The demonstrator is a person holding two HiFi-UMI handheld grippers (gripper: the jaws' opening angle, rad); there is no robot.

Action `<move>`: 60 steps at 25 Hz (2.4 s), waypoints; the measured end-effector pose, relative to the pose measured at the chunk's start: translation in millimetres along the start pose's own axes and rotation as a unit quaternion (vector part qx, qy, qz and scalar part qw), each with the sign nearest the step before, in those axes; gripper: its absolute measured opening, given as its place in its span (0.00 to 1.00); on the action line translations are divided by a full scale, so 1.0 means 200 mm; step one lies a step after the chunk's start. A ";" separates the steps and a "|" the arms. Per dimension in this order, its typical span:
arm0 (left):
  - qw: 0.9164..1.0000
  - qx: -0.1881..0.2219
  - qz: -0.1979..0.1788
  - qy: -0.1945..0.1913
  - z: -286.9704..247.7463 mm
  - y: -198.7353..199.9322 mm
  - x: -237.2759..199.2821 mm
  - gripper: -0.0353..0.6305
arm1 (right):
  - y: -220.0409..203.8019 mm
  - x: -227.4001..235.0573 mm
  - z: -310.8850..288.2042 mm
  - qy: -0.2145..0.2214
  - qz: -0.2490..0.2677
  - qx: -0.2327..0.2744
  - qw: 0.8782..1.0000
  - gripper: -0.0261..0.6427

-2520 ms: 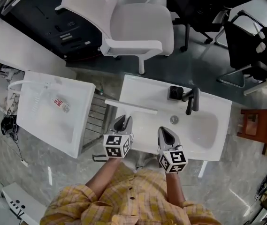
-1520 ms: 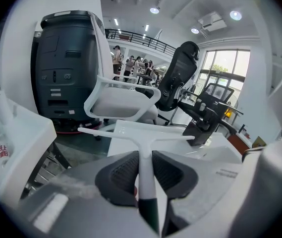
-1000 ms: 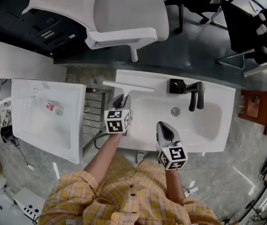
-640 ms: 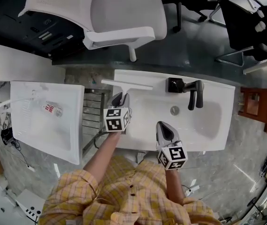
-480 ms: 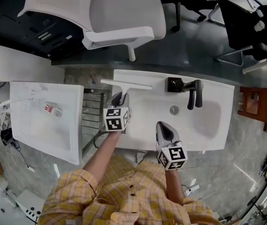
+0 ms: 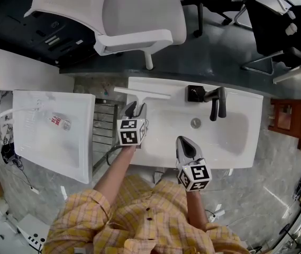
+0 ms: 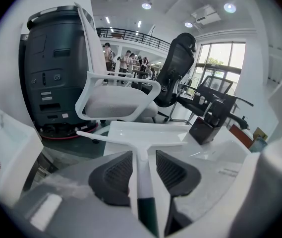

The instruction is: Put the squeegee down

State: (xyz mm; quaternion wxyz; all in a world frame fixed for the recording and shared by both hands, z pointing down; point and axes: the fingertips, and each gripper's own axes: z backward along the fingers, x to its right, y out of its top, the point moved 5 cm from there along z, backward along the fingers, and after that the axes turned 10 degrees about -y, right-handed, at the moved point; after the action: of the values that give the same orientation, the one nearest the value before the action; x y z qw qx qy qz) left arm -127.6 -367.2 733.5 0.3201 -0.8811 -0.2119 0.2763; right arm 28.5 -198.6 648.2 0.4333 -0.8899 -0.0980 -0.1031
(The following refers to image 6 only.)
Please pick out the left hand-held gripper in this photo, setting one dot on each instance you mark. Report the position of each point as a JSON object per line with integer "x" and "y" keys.
{"x": 129, "y": 135}

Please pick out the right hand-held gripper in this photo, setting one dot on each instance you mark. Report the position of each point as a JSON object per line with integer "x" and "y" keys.
{"x": 194, "y": 174}

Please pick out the white squeegee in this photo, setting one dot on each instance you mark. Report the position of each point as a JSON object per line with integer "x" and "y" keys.
{"x": 142, "y": 95}

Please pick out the person's right forearm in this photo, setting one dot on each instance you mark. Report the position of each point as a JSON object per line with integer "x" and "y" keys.
{"x": 196, "y": 210}

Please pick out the person's left forearm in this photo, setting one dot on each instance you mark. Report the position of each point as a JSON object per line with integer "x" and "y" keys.
{"x": 114, "y": 173}

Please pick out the metal towel rack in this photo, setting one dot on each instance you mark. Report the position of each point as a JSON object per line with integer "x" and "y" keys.
{"x": 104, "y": 131}

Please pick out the white rectangular wash basin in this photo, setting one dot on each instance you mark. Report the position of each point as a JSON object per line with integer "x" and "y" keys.
{"x": 192, "y": 141}

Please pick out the round metal sink drain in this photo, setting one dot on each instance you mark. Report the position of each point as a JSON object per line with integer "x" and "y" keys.
{"x": 195, "y": 122}

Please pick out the yellow plaid shirt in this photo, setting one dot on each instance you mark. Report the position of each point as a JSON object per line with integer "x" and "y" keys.
{"x": 139, "y": 218}

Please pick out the white ribbed laundry sink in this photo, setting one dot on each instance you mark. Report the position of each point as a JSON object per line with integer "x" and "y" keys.
{"x": 52, "y": 136}

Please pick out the dark grey faucet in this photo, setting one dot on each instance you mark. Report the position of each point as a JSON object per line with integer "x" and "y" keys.
{"x": 215, "y": 99}

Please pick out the brown wooden cabinet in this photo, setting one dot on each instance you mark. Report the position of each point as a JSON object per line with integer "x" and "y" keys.
{"x": 293, "y": 120}

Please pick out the white curved faucet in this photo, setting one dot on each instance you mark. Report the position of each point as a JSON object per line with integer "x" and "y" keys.
{"x": 15, "y": 111}

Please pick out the white office chair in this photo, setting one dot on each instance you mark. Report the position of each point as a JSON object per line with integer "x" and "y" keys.
{"x": 129, "y": 17}

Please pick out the black printer machine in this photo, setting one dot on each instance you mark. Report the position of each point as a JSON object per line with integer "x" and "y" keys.
{"x": 34, "y": 28}

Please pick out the black mesh office chair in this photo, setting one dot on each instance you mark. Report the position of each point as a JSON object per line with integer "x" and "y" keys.
{"x": 205, "y": 1}

